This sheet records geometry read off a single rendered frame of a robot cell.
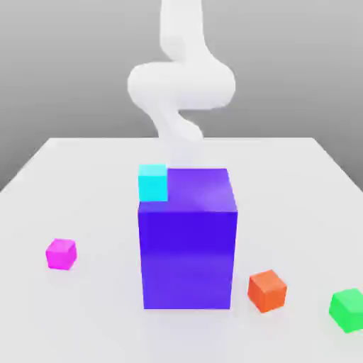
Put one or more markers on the large purple box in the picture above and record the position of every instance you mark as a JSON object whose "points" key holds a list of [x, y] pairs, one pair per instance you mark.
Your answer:
{"points": [[187, 255]]}

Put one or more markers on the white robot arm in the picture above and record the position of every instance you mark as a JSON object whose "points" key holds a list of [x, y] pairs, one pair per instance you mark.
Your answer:
{"points": [[181, 85]]}

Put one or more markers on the small green cube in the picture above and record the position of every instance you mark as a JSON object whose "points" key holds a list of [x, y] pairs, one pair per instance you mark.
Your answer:
{"points": [[347, 310]]}

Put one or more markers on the small orange cube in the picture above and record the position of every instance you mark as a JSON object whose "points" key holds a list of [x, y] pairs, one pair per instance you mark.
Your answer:
{"points": [[266, 292]]}

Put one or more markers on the small cyan cube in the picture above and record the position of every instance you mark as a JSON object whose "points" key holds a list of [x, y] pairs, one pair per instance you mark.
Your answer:
{"points": [[152, 185]]}

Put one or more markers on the small magenta cube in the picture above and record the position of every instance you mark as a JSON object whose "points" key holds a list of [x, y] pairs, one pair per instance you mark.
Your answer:
{"points": [[61, 254]]}

